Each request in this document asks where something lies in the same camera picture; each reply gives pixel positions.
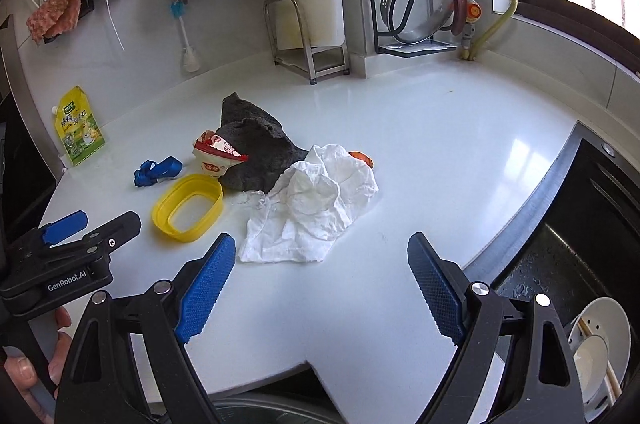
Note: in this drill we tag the yellow green refill pouch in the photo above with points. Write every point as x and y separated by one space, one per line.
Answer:
76 126

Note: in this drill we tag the black pot lid rack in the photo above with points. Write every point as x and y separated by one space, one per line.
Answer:
442 41

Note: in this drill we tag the red white snack wrapper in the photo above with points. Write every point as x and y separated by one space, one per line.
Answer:
215 155

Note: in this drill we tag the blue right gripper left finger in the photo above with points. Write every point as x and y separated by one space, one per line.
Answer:
199 286

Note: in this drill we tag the blue plastic clip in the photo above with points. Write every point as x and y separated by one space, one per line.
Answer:
151 172

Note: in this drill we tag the person's left hand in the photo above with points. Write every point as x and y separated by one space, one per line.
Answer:
24 376

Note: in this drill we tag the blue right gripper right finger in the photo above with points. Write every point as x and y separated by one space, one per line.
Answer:
443 286

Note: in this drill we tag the orange gas valve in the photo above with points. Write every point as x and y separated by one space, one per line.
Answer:
473 14

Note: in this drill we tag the black kitchen sink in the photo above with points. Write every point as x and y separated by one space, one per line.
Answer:
576 237

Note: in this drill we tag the steel cutting board rack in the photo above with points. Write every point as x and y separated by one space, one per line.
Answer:
312 63

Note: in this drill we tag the pink dish cloth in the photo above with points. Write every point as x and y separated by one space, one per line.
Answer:
52 18

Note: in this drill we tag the orange red plastic piece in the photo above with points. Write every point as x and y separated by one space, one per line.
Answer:
362 157

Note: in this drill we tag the white tissue paper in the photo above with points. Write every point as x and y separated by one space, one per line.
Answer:
310 206

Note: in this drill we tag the blue white bottle brush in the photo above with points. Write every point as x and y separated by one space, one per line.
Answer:
190 61

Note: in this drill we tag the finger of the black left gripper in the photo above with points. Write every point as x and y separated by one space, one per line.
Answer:
112 235

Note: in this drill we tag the dark grey cloth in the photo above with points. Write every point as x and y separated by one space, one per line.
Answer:
258 135

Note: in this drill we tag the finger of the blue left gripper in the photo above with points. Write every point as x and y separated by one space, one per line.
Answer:
56 232

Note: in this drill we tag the black oven front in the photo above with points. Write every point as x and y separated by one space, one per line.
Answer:
28 178

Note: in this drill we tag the grey perforated trash basket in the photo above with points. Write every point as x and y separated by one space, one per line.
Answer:
256 408

